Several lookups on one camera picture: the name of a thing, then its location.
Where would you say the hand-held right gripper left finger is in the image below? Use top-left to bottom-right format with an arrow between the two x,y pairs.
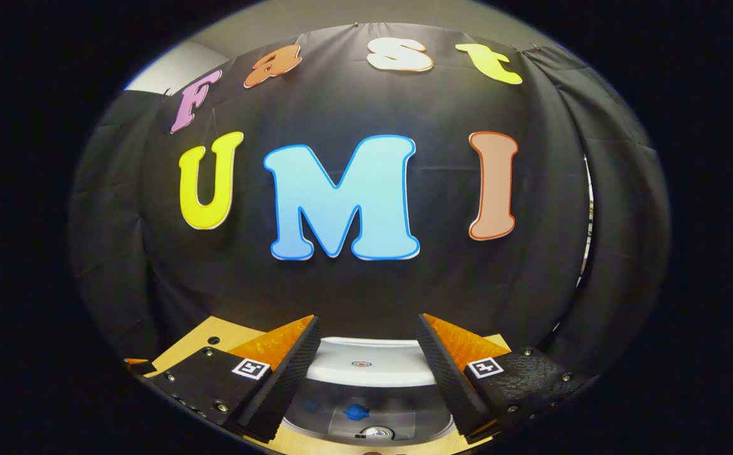
145,314 -> 321,443

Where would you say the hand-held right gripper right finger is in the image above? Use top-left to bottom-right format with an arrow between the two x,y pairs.
417,313 -> 598,443

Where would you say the white desktop garbage bin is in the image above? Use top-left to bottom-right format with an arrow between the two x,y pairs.
281,337 -> 459,446

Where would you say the wooden desktop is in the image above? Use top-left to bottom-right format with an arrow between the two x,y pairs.
142,316 -> 512,455

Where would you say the black backdrop cloth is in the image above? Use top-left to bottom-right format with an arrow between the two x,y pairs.
68,23 -> 670,380

